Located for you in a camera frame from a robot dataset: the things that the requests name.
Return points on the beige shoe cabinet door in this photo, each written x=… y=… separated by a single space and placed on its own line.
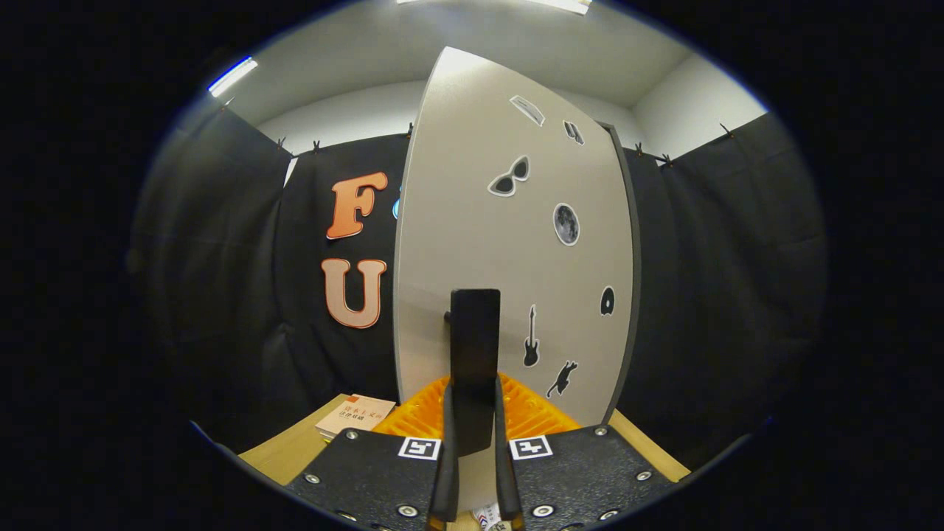
x=472 y=221

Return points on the tan cover book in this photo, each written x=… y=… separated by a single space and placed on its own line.
x=354 y=417

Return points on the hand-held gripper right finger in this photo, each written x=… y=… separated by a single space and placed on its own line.
x=505 y=472

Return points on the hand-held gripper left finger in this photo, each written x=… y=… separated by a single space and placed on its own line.
x=448 y=472

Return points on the black backdrop cloth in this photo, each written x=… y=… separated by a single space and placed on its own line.
x=737 y=295

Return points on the narrow ceiling light strip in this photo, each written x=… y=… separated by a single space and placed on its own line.
x=232 y=76

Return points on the white shoe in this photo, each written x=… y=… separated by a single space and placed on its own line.
x=488 y=516

